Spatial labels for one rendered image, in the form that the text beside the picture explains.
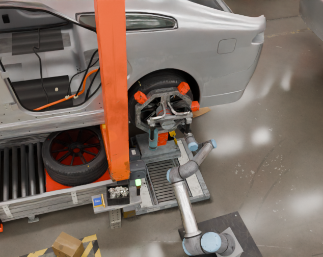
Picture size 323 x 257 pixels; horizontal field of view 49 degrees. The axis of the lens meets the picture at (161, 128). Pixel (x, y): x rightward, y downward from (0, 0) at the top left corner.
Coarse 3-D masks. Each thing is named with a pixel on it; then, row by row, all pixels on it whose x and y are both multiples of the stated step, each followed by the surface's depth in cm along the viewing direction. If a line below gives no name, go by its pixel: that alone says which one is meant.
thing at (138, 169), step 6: (132, 150) 359; (138, 150) 360; (132, 156) 355; (138, 156) 356; (132, 162) 352; (138, 162) 353; (144, 162) 354; (132, 168) 347; (138, 168) 348; (144, 168) 349; (132, 174) 348; (138, 174) 350; (144, 174) 353; (132, 180) 357; (132, 186) 371
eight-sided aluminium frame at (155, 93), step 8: (168, 88) 322; (176, 88) 323; (152, 96) 317; (160, 96) 320; (184, 96) 329; (144, 104) 321; (136, 112) 326; (136, 120) 334; (176, 120) 357; (184, 120) 353; (144, 128) 346; (160, 128) 359
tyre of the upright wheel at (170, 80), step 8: (152, 72) 328; (160, 72) 328; (168, 72) 330; (176, 72) 338; (144, 80) 325; (152, 80) 322; (160, 80) 320; (168, 80) 322; (176, 80) 326; (184, 80) 340; (136, 88) 326; (144, 88) 320; (152, 88) 321; (128, 96) 334; (192, 96) 344; (128, 104) 332; (136, 104) 330; (128, 112) 336
